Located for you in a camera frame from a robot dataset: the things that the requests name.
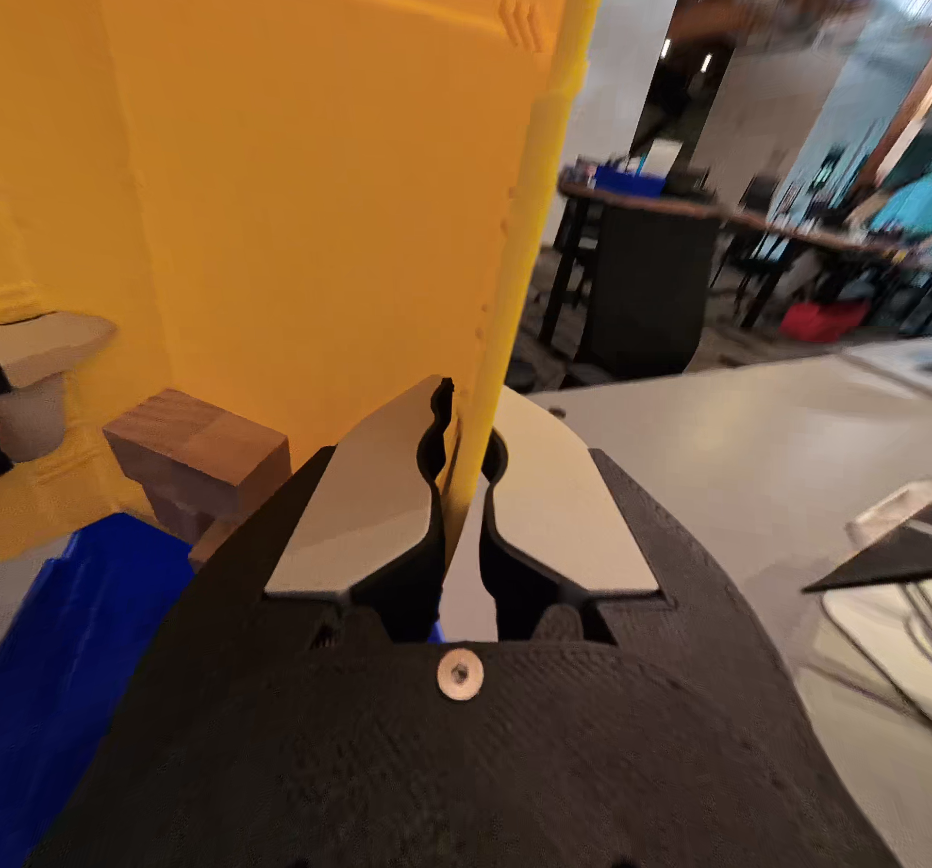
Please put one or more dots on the blue plastic box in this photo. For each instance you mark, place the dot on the blue plastic box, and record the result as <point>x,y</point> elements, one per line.
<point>73,628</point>

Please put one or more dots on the round wooden background table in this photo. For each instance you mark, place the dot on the round wooden background table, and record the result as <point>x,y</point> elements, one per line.
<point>692,209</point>

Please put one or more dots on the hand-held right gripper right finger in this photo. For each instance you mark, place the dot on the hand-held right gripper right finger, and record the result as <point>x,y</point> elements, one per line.
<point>568,519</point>

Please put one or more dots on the black mesh office chair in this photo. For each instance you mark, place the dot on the black mesh office chair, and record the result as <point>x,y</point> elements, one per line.
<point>648,286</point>

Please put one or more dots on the red bag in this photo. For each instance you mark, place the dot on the red bag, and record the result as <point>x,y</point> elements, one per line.
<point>823,321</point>

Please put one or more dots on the yellow plastic box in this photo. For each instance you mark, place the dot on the yellow plastic box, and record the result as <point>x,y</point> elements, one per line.
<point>291,191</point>

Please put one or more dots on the black edged panel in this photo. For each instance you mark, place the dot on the black edged panel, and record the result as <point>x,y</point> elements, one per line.
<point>881,566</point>

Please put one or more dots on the pile of wooden cubes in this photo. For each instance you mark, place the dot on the pile of wooden cubes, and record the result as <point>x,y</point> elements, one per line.
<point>196,453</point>

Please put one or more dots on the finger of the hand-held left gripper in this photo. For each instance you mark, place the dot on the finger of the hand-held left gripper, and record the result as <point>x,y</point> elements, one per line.
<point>51,344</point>

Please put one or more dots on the small blue bin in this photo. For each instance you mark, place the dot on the small blue bin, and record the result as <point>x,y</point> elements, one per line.
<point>630,182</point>

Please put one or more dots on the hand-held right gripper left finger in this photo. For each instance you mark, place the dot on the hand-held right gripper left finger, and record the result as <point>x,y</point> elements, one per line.
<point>349,519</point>

